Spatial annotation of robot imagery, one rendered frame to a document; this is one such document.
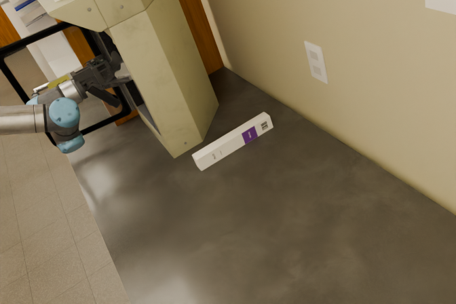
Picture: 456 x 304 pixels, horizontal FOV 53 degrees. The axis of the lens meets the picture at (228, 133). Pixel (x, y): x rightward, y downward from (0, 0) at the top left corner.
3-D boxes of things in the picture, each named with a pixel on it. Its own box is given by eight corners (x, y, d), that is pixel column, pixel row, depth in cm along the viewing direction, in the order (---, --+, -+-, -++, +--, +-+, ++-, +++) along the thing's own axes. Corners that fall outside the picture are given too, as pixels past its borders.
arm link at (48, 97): (41, 130, 137) (28, 106, 138) (74, 112, 139) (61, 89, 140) (34, 123, 129) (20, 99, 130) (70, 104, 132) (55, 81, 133)
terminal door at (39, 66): (133, 112, 167) (80, 13, 143) (55, 148, 164) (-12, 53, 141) (133, 112, 167) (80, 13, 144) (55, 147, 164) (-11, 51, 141)
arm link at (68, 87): (74, 110, 135) (68, 100, 142) (87, 103, 136) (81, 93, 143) (61, 89, 131) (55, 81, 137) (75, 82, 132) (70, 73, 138)
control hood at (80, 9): (81, 4, 144) (65, -26, 138) (108, 28, 118) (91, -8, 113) (47, 20, 141) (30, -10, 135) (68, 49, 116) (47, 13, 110)
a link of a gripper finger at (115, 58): (125, 43, 145) (108, 58, 140) (133, 58, 149) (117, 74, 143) (118, 43, 147) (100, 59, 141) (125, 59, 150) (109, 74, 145)
